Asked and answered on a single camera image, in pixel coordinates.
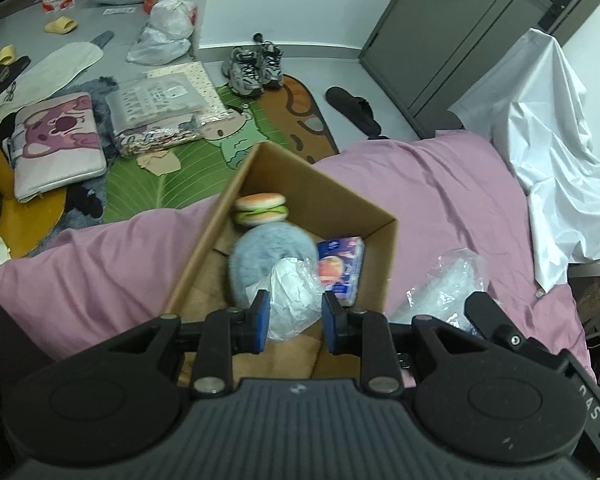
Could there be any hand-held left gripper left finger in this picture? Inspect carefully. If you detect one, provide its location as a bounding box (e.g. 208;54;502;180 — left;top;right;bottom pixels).
102;289;271;398

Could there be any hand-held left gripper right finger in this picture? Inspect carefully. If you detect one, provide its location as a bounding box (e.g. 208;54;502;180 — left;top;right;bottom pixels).
321;290;488;398

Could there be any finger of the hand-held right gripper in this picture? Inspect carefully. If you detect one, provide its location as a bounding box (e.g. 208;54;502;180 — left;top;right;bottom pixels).
464;291;535;358

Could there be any white paper-wrapped ball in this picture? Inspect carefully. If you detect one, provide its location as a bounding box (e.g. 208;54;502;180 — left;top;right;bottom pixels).
267;257;326;343

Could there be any blue snack packet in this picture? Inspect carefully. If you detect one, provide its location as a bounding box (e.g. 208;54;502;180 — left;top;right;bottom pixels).
316;236;366;307

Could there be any clear plastic bag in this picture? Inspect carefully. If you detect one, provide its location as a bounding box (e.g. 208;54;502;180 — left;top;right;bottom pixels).
387;249;491;333

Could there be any grey paw plush toy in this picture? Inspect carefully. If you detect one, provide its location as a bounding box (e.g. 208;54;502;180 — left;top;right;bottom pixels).
228;225;317;311

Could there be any burger plush toy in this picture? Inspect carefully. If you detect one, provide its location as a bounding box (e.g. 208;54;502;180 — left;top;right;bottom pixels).
231;193;288;228

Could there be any brown cardboard box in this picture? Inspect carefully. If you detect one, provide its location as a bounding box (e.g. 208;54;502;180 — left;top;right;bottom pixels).
162;141;400;381

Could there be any pink bed sheet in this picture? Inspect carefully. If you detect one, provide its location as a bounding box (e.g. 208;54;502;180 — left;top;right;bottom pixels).
0;130;593;391

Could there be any green cartoon floor mat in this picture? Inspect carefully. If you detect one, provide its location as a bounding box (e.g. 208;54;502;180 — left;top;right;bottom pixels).
102;72;340;223

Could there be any cardboard scrap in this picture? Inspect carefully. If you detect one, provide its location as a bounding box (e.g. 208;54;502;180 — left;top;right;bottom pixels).
137;151;182;176

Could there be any white draped sheet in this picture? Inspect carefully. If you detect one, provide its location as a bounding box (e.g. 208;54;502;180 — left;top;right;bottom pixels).
450;27;600;295

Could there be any black slipper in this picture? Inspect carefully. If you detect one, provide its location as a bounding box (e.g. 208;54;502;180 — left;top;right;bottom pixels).
325;86;382;133

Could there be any white dotted package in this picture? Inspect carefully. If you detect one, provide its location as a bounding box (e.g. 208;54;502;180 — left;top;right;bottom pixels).
145;60;231;121

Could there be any clear bag of grey cloth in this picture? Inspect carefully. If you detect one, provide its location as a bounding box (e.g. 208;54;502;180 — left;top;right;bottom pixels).
105;72;206;133

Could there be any grey sneaker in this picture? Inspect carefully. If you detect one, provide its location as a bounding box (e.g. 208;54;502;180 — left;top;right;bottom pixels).
221;46;264;97
255;42;284;88

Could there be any yellow wooden furniture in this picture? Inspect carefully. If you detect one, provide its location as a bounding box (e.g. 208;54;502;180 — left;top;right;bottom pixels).
0;117;66;258

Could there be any pink cartoon laptop sleeve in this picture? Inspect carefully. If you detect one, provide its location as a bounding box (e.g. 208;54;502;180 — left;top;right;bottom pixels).
7;92;107;203

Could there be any grey-blue fluffy rug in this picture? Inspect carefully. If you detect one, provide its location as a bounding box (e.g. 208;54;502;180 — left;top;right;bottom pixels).
55;76;121;221

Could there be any grey door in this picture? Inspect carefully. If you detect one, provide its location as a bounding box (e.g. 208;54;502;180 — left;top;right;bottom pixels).
358;0;600;138

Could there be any flat white plastic bag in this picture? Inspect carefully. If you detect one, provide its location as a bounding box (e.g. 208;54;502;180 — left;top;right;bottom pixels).
126;25;192;66

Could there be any tied white plastic bag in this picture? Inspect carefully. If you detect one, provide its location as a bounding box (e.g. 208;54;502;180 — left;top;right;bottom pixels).
150;0;199;40

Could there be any white ironing board cover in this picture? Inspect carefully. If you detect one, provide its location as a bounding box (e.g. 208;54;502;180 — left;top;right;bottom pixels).
0;31;115;118

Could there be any black sandal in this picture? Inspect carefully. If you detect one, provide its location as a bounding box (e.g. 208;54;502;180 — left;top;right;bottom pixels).
0;56;32;98

